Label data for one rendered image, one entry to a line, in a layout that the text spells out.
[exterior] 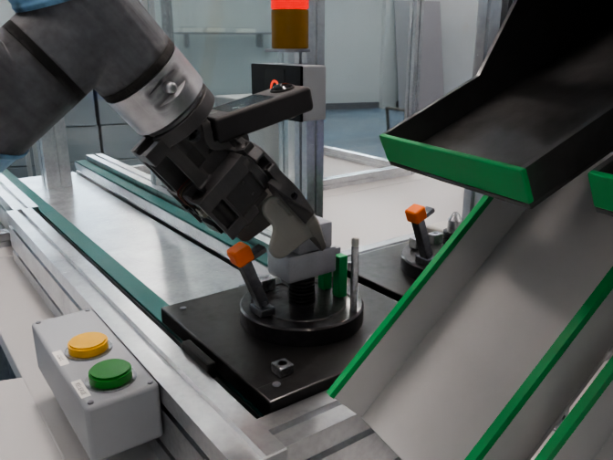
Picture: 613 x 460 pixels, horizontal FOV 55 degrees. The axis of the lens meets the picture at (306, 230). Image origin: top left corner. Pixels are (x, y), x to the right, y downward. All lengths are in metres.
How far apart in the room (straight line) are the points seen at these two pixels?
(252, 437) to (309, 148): 0.46
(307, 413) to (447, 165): 0.27
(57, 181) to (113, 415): 1.09
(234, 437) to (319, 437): 0.07
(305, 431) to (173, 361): 0.17
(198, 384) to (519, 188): 0.37
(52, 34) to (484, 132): 0.31
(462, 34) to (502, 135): 12.59
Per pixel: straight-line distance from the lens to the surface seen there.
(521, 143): 0.39
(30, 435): 0.75
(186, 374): 0.60
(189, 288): 0.91
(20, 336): 0.97
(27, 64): 0.48
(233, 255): 0.60
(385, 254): 0.88
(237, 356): 0.61
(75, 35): 0.48
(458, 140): 0.42
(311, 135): 0.85
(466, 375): 0.45
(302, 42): 0.82
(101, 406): 0.58
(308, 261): 0.63
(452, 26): 12.87
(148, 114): 0.51
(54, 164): 1.61
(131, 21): 0.50
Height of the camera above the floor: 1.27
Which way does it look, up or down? 18 degrees down
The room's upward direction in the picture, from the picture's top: straight up
